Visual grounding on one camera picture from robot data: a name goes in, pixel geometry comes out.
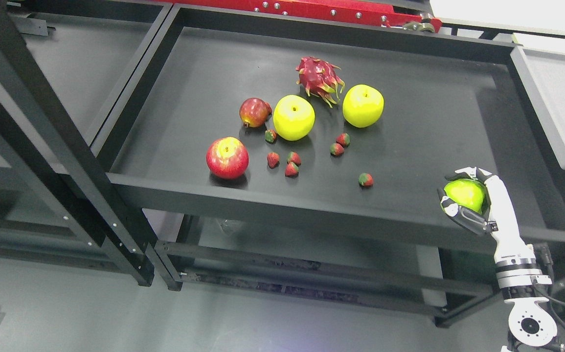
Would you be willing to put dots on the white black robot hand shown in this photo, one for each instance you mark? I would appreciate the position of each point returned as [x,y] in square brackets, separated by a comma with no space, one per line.
[498,219]

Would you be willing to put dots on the green apple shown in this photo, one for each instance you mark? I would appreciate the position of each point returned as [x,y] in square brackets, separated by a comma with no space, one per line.
[468,193]

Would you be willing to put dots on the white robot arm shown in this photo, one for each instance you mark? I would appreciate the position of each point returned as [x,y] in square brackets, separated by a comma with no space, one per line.
[522,285]

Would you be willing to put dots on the yellow apple right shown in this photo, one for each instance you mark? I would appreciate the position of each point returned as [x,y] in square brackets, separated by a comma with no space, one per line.
[363,106]

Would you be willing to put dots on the yellow apple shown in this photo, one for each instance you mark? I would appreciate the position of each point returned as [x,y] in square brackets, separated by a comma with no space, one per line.
[293,117]
[363,106]

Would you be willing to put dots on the yellow apple left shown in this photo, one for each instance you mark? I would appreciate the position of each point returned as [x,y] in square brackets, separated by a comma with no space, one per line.
[293,117]

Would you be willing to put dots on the red apple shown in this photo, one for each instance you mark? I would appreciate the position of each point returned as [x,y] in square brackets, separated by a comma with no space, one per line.
[227,158]

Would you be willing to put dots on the black metal shelf rack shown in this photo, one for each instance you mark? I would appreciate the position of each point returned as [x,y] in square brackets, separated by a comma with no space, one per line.
[105,124]

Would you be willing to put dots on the strawberry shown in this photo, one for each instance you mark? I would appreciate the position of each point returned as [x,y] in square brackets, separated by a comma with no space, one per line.
[336,149]
[273,160]
[270,136]
[294,157]
[292,170]
[366,180]
[343,139]

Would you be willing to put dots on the red metal beam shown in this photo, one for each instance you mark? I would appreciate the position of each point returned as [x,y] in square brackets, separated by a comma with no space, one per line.
[387,13]

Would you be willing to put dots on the pink dragon fruit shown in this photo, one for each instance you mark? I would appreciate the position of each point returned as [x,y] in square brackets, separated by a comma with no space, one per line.
[319,78]

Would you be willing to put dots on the small red pomegranate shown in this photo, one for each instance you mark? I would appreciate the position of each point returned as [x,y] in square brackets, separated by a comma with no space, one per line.
[254,112]

